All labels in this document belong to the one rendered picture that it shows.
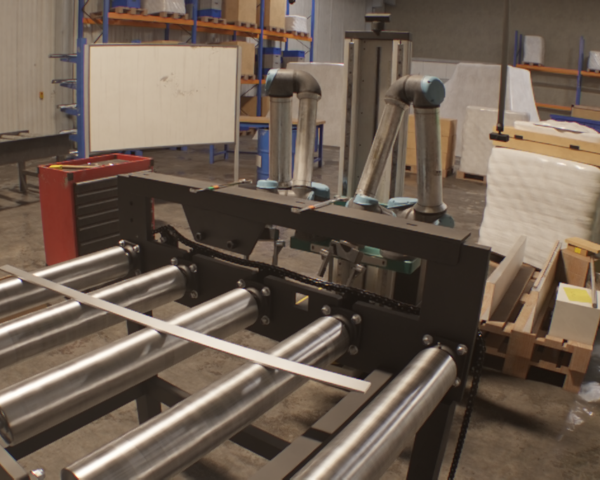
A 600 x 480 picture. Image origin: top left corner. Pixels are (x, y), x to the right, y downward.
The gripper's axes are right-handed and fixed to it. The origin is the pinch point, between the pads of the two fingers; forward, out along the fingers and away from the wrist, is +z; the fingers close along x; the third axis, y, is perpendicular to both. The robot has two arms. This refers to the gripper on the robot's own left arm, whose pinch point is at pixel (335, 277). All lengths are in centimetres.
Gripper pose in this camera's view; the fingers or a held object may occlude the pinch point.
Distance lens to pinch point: 203.0
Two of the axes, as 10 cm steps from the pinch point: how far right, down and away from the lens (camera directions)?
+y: -5.5, -1.9, -8.1
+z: -3.8, 9.3, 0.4
